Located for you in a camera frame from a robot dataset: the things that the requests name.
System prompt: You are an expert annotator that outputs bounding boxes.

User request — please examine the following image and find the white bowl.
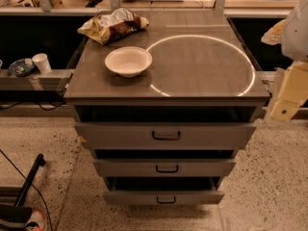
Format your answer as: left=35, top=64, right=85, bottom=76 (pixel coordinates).
left=105, top=46, right=152, bottom=78

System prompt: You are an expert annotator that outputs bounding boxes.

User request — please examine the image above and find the grey top drawer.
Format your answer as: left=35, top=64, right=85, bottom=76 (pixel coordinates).
left=75, top=122, right=256, bottom=150

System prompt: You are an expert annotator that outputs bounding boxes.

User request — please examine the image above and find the white paper cup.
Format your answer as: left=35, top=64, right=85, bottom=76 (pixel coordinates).
left=32, top=53, right=51, bottom=74

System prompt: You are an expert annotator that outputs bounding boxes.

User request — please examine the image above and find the grey bottom drawer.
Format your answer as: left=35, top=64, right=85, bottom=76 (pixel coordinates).
left=103, top=191, right=224, bottom=205

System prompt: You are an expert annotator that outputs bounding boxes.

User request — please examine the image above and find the crumpled chip bag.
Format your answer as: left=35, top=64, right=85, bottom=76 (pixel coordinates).
left=77, top=8, right=149, bottom=44

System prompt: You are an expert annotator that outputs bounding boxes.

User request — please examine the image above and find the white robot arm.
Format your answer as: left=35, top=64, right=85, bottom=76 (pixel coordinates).
left=261, top=0, right=308, bottom=121

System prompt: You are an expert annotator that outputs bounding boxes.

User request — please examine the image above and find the shoe with orange toe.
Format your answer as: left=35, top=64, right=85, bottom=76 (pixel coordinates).
left=0, top=204, right=47, bottom=231

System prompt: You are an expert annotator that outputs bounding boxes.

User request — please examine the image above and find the dark small plate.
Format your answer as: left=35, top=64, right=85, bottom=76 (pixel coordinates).
left=9, top=58, right=35, bottom=77

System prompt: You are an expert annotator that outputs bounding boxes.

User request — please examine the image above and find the grey drawer cabinet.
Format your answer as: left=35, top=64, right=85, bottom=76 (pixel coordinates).
left=65, top=10, right=270, bottom=191

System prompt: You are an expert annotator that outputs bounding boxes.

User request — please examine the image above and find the black pole stand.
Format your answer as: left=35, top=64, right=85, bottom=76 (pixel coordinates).
left=0, top=154, right=45, bottom=206

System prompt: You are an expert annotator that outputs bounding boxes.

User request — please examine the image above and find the black floor cable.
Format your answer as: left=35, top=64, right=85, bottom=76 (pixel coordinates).
left=0, top=149, right=54, bottom=231

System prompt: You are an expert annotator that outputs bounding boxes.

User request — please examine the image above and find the grey drawer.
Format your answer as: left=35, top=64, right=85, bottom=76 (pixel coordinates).
left=75, top=122, right=256, bottom=150
left=103, top=191, right=224, bottom=205
left=93, top=159, right=235, bottom=177

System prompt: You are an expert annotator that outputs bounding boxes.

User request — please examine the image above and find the metal rail shelf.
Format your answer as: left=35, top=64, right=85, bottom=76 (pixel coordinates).
left=0, top=69, right=74, bottom=91

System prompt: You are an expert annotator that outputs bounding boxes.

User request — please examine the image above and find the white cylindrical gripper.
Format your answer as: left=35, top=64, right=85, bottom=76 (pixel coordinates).
left=269, top=62, right=308, bottom=121

